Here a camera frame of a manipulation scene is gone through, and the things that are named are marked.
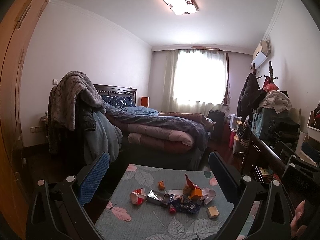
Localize person's right hand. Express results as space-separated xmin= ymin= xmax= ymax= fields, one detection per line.
xmin=290 ymin=200 xmax=312 ymax=239

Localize white storage rack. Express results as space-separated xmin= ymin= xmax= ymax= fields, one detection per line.
xmin=295 ymin=111 xmax=319 ymax=167

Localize small tan cardboard box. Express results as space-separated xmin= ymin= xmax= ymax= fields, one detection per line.
xmin=207 ymin=206 xmax=220 ymax=219

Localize crumpled white pink paper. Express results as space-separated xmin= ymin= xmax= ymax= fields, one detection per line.
xmin=200 ymin=187 xmax=216 ymax=206

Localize red white crumpled cup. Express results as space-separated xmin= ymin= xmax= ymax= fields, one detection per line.
xmin=130 ymin=189 xmax=146 ymax=206

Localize orange small box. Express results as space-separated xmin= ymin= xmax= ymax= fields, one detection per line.
xmin=190 ymin=188 xmax=202 ymax=200

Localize red foil wrapper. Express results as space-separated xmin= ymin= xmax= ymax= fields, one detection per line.
xmin=185 ymin=174 xmax=200 ymax=191

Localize blue grey hanging clothes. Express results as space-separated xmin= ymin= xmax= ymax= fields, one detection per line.
xmin=84 ymin=112 xmax=123 ymax=164

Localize dark blue snack wrapper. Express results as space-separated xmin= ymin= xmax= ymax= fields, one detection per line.
xmin=168 ymin=195 xmax=201 ymax=215

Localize black hanging coat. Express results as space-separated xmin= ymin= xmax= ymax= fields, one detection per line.
xmin=236 ymin=73 xmax=267 ymax=119

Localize open silver carton box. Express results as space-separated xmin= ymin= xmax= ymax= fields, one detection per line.
xmin=146 ymin=190 xmax=171 ymax=207

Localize small red bottle cap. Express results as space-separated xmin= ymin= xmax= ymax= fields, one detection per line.
xmin=169 ymin=204 xmax=176 ymax=215

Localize black suitcase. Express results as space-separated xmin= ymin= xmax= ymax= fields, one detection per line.
xmin=208 ymin=110 xmax=225 ymax=141

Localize small orange toy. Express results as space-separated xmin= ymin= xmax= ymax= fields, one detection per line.
xmin=158 ymin=180 xmax=165 ymax=191

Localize bed with dark headboard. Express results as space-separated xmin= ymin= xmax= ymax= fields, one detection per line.
xmin=95 ymin=84 xmax=215 ymax=170

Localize dark blue duvet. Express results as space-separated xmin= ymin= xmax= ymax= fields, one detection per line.
xmin=106 ymin=104 xmax=209 ymax=151

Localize pink folded quilt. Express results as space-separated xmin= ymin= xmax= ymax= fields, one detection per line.
xmin=106 ymin=114 xmax=195 ymax=154

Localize blue star pillow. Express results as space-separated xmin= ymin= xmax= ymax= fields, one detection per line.
xmin=101 ymin=95 xmax=136 ymax=108

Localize white air conditioner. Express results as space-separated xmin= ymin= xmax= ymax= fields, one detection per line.
xmin=251 ymin=40 xmax=271 ymax=68

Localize orange bedside cabinet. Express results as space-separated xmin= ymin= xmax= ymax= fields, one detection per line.
xmin=140 ymin=96 xmax=150 ymax=107

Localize white sheer curtain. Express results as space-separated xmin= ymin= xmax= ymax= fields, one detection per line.
xmin=162 ymin=49 xmax=228 ymax=115

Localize wooden wardrobe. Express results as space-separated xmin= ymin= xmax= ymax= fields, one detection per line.
xmin=1 ymin=0 xmax=49 ymax=239

